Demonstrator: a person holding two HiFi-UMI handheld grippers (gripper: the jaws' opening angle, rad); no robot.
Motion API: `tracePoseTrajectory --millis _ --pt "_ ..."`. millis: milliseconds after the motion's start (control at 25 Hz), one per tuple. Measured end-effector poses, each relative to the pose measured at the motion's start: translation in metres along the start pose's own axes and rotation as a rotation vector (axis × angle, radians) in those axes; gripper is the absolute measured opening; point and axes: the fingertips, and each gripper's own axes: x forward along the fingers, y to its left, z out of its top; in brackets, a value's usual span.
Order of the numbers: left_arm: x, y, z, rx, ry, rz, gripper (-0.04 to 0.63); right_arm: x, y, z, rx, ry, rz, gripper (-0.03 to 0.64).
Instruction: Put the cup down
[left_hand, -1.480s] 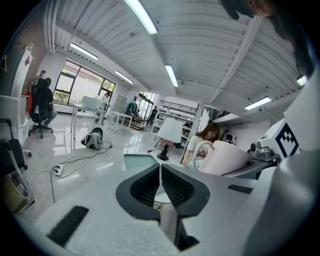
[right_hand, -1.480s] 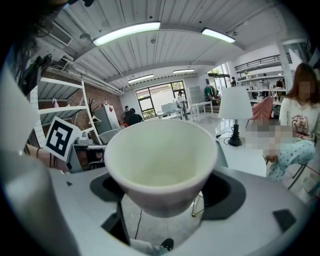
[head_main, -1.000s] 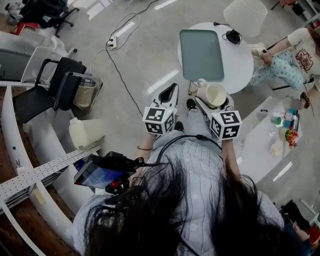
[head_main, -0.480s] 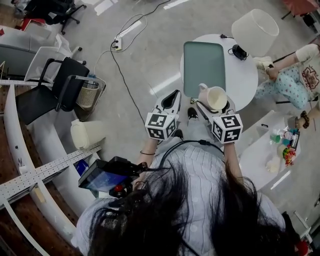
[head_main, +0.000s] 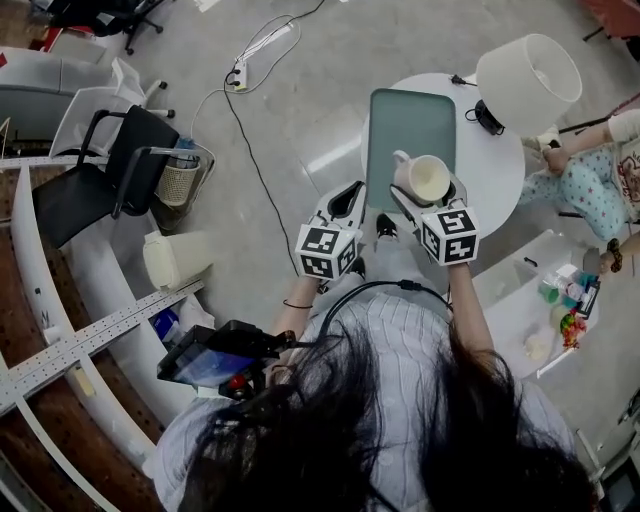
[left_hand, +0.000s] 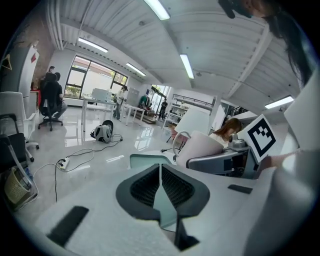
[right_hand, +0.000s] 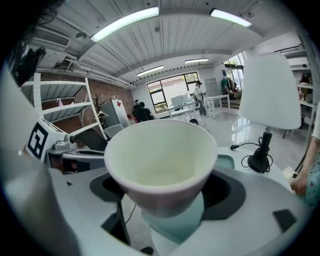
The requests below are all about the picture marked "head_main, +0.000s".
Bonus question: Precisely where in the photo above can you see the blue packet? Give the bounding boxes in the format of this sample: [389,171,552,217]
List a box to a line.
[152,308,182,344]

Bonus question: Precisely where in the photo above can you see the black floor cable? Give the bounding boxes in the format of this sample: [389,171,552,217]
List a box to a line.
[223,69,301,274]

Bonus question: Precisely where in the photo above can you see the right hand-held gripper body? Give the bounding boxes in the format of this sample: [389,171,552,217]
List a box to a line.
[419,207,480,266]

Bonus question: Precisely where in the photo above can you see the cream ceramic mug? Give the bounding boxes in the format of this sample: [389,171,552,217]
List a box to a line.
[391,149,452,207]

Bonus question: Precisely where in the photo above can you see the person's left forearm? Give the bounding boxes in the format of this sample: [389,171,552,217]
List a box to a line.
[272,274,325,346]

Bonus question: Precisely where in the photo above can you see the colourful flower bunch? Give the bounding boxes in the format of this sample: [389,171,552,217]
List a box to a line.
[560,309,587,350]

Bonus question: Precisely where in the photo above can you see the person's grey trousers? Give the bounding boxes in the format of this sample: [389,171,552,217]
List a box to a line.
[368,234,449,301]

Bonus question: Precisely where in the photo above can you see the small cream bowl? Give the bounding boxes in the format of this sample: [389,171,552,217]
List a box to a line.
[523,333,551,362]

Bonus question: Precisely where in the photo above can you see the grey cabinet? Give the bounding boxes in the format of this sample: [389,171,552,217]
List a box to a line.
[0,52,119,151]

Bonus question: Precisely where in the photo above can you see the perforated metal rail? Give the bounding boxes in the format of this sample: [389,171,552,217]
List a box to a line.
[0,279,206,416]

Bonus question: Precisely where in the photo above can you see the white shelf unit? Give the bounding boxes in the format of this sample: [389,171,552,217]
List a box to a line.
[9,164,211,471]

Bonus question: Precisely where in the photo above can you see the black lamp cable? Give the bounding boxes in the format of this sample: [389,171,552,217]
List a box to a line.
[449,73,484,124]

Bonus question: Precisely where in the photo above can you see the pink chair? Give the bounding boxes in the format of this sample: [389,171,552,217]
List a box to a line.
[582,0,640,44]

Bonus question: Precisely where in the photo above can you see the black mesh chair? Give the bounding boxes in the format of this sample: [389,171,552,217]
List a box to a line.
[31,104,181,250]

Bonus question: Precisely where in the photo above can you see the black rolling office chair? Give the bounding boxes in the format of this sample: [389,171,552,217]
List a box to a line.
[47,0,165,56]

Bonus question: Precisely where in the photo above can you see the white floor cable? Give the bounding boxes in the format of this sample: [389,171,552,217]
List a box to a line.
[189,14,304,141]

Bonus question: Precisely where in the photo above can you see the round white side table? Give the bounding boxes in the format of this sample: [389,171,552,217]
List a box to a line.
[360,73,526,240]

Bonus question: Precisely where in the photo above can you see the white plastic bag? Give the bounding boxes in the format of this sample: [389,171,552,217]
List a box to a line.
[177,294,217,346]

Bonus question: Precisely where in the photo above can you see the person's light striped shirt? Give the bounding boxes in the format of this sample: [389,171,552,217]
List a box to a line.
[149,289,581,512]

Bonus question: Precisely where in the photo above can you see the yellow foam block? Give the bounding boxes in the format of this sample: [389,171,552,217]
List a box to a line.
[74,367,96,399]

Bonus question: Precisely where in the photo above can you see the person's right forearm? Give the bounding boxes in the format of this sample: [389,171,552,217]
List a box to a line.
[446,262,494,354]

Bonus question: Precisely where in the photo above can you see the white office chair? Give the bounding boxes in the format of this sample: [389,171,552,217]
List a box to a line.
[49,57,176,159]

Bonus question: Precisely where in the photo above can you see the cream trash bin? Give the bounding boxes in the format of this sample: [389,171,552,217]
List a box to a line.
[142,229,216,292]

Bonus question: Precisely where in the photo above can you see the grey-green tray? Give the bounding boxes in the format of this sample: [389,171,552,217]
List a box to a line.
[364,88,457,214]

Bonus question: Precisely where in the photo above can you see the black chest monitor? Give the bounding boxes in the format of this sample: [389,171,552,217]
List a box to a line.
[156,319,296,401]

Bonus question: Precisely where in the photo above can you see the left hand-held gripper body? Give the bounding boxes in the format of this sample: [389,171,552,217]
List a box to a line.
[295,214,362,280]

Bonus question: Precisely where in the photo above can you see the wicker basket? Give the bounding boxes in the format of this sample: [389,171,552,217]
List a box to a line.
[157,155,201,207]

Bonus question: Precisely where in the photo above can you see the black body cable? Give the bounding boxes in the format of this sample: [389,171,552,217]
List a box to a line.
[314,279,454,346]

